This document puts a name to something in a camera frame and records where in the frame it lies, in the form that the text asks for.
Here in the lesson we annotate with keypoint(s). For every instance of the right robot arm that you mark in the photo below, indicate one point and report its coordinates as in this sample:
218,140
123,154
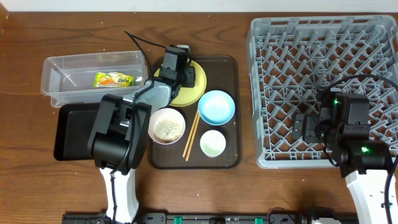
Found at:
366,165

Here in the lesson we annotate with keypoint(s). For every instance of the black plastic tray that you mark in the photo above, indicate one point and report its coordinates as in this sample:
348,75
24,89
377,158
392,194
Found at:
75,122

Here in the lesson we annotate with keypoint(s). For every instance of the grey plastic dishwasher rack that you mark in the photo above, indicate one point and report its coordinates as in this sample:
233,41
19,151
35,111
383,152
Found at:
290,59

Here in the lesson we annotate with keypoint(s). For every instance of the green yellow snack wrapper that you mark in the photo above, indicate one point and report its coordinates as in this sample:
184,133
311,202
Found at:
112,80

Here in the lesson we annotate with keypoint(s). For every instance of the pink bowl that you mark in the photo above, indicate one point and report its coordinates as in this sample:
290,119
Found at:
165,113

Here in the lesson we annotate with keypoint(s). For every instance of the yellow round plate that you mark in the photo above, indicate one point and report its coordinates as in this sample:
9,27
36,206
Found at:
187,96

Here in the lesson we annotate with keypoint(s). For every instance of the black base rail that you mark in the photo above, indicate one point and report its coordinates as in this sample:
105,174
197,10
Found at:
309,217

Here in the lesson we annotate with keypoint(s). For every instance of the wooden chopstick right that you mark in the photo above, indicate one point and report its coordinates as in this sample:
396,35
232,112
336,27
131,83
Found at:
191,142

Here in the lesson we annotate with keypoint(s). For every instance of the light blue bowl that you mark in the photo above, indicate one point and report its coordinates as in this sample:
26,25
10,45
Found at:
216,107

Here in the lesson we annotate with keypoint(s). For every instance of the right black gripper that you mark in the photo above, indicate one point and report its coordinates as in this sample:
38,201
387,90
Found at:
311,122

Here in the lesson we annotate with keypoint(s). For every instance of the clear plastic bin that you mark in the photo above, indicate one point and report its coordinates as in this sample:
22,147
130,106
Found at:
71,78

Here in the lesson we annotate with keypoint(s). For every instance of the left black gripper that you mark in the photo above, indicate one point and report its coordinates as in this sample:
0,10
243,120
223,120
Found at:
173,73

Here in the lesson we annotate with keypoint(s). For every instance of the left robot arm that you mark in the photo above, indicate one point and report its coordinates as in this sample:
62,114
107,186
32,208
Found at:
118,137

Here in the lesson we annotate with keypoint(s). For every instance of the white green cup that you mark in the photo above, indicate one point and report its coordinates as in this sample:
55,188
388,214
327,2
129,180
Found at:
212,143

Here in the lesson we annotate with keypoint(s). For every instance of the white rice pile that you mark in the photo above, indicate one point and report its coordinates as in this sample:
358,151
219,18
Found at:
168,130

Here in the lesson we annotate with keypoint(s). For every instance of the wooden chopstick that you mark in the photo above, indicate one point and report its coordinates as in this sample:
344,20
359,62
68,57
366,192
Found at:
191,142
190,134

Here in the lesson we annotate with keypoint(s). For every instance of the wooden chopstick left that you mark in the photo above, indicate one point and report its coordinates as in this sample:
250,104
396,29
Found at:
190,134

